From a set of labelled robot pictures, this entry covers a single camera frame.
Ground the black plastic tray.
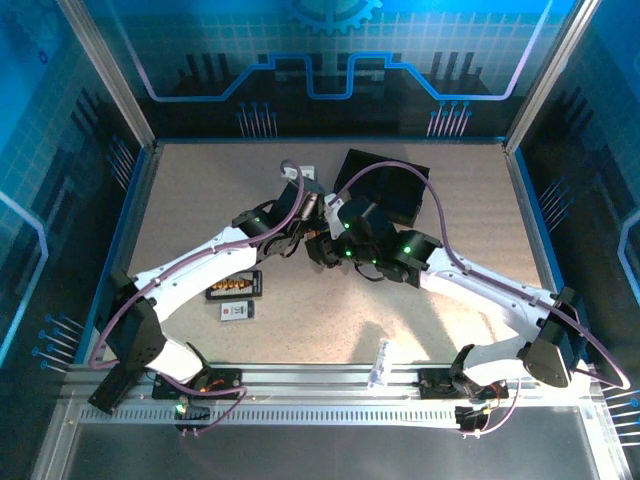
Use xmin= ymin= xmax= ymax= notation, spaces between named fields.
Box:
xmin=333 ymin=148 xmax=430 ymax=226

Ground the black board with yellow connectors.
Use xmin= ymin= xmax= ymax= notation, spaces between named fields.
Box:
xmin=205 ymin=269 xmax=264 ymax=301

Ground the small white black card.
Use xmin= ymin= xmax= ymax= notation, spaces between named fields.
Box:
xmin=219 ymin=300 xmax=257 ymax=323

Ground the clear plastic packet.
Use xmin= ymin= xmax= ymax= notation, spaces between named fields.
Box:
xmin=367 ymin=338 xmax=394 ymax=389

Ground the black controller box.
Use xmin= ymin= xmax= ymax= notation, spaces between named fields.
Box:
xmin=172 ymin=399 xmax=211 ymax=432
xmin=453 ymin=405 xmax=489 ymax=437

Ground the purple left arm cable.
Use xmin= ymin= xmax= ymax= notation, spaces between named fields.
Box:
xmin=89 ymin=158 xmax=250 ymax=436

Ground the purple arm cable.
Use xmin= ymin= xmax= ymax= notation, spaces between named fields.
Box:
xmin=332 ymin=159 xmax=631 ymax=439
xmin=89 ymin=158 xmax=250 ymax=436

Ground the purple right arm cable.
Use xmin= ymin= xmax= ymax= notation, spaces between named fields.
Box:
xmin=332 ymin=159 xmax=631 ymax=439

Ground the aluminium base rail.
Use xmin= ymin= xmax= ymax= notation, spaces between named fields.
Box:
xmin=57 ymin=362 xmax=601 ymax=401

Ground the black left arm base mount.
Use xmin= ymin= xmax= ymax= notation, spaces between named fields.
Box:
xmin=152 ymin=364 xmax=246 ymax=401

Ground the slotted grey cable duct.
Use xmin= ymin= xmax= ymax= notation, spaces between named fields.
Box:
xmin=82 ymin=399 xmax=464 ymax=426

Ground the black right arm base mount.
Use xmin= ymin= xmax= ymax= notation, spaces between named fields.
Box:
xmin=417 ymin=367 xmax=471 ymax=401

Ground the aluminium frame post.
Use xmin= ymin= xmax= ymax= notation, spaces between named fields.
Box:
xmin=503 ymin=0 xmax=601 ymax=154
xmin=54 ymin=0 xmax=157 ymax=151

